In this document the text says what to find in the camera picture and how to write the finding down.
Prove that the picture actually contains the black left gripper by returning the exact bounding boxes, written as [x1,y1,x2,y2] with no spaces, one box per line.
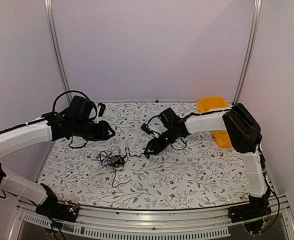
[73,119,116,142]

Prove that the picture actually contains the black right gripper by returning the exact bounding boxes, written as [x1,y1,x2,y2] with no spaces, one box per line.
[144,127,178,155]

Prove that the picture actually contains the thin black cables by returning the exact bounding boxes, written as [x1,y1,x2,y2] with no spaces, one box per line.
[90,146,133,189]

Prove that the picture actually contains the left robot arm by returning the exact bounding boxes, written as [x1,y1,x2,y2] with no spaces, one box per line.
[0,90,116,217]

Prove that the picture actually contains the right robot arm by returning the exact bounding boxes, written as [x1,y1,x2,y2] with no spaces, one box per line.
[144,103,271,218]

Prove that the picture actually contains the floral patterned table mat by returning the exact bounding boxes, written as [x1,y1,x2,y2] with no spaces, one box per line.
[38,102,250,210]

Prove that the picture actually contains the far yellow plastic bin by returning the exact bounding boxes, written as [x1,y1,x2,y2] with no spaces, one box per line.
[196,96,230,114]

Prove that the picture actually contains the yellow plastic bin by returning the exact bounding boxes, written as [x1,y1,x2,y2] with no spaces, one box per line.
[196,96,230,114]
[212,131,232,149]

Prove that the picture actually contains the near yellow plastic bin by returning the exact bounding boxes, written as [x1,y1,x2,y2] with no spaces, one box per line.
[212,131,232,149]

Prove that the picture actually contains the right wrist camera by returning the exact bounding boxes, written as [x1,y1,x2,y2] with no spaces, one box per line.
[140,123,160,138]

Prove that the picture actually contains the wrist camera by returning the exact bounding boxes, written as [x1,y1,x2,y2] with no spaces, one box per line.
[140,123,160,138]
[94,102,106,124]

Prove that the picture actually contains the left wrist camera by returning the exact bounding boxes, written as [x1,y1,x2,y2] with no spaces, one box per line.
[94,102,106,124]

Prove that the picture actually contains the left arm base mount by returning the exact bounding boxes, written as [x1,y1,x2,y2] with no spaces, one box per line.
[35,183,80,223]

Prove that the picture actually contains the front aluminium rail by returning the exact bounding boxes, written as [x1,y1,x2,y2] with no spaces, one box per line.
[8,195,294,240]

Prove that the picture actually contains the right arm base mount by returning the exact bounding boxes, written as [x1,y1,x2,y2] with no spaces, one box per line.
[227,190,272,235]

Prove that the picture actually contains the left aluminium frame post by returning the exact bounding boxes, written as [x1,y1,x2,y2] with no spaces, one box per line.
[43,0,71,92]

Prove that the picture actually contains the aluminium frame post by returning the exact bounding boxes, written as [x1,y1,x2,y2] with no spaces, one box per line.
[232,0,262,105]
[43,0,71,92]

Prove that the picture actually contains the right aluminium frame post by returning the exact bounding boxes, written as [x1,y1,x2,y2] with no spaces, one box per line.
[232,0,262,105]

